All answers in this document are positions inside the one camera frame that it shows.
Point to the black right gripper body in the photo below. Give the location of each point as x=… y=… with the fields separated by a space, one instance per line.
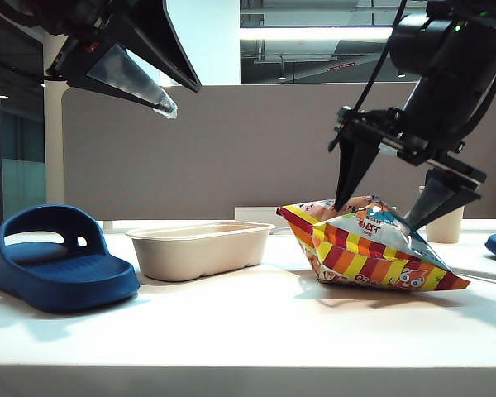
x=421 y=140

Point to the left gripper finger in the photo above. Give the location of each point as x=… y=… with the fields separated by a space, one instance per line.
x=157 y=37
x=124 y=80

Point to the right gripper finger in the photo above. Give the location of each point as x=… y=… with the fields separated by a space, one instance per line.
x=442 y=198
x=353 y=169

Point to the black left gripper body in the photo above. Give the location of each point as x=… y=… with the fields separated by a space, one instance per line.
x=82 y=54

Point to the striped colourful chips bag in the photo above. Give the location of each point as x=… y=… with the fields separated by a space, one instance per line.
x=376 y=264

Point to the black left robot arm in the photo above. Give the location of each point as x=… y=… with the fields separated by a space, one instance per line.
x=45 y=12

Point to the beige pulp food box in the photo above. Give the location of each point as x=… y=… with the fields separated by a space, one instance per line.
x=198 y=256

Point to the beige paper cup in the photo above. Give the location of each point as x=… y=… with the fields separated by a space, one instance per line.
x=446 y=231

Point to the grey desk partition panel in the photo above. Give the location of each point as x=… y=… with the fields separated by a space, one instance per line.
x=252 y=157

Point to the red ceiling sign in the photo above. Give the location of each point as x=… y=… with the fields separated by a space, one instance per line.
x=340 y=67

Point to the white ceiling light strip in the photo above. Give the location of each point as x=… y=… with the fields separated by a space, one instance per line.
x=314 y=33

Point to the large blue rubber slipper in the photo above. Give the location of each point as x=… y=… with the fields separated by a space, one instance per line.
x=66 y=281

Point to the white partition bracket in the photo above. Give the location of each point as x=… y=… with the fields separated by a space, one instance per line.
x=107 y=226

